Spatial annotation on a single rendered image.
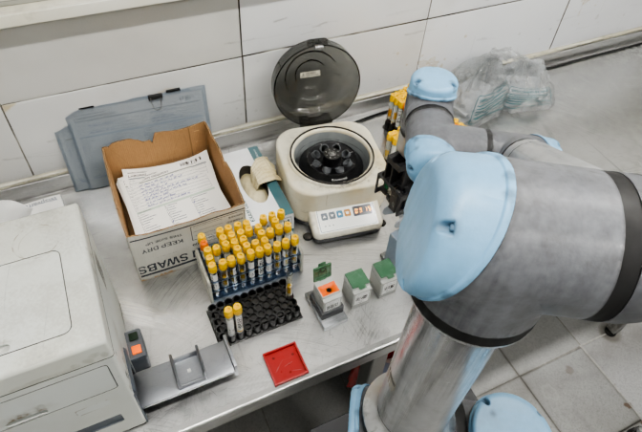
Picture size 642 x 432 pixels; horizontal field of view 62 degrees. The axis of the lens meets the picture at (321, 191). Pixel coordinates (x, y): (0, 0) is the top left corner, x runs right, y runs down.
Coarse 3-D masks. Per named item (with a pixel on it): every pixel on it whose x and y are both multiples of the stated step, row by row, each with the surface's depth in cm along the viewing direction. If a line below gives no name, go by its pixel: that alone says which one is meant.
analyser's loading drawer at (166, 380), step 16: (224, 336) 99; (192, 352) 98; (208, 352) 99; (224, 352) 99; (160, 368) 96; (176, 368) 96; (192, 368) 97; (208, 368) 97; (224, 368) 97; (144, 384) 94; (160, 384) 94; (176, 384) 94; (192, 384) 94; (144, 400) 92; (160, 400) 92
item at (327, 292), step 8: (328, 280) 107; (320, 288) 105; (328, 288) 106; (336, 288) 106; (320, 296) 105; (328, 296) 104; (336, 296) 105; (320, 304) 106; (328, 304) 105; (336, 304) 107
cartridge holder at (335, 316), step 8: (312, 296) 109; (312, 304) 110; (320, 312) 106; (328, 312) 106; (336, 312) 108; (344, 312) 109; (320, 320) 108; (328, 320) 108; (336, 320) 108; (344, 320) 108; (328, 328) 107
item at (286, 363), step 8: (288, 344) 104; (296, 344) 104; (272, 352) 103; (280, 352) 104; (288, 352) 104; (296, 352) 104; (272, 360) 102; (280, 360) 103; (288, 360) 103; (296, 360) 103; (272, 368) 101; (280, 368) 101; (288, 368) 102; (296, 368) 102; (304, 368) 102; (272, 376) 100; (280, 376) 100; (288, 376) 101; (296, 376) 100; (280, 384) 99
